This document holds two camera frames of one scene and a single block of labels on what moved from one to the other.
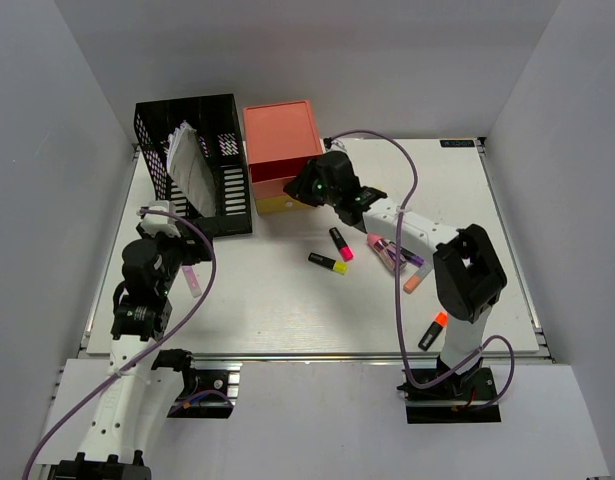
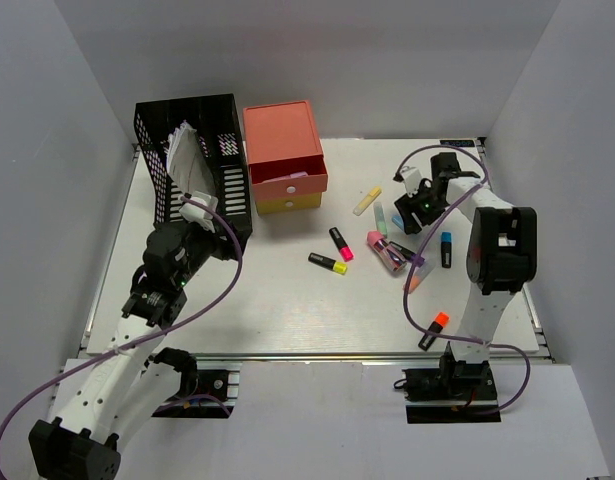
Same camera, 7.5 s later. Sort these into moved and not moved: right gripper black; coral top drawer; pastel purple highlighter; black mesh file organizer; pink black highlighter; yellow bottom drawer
Moved: right gripper black; pastel purple highlighter
Not moved: yellow bottom drawer; pink black highlighter; coral top drawer; black mesh file organizer
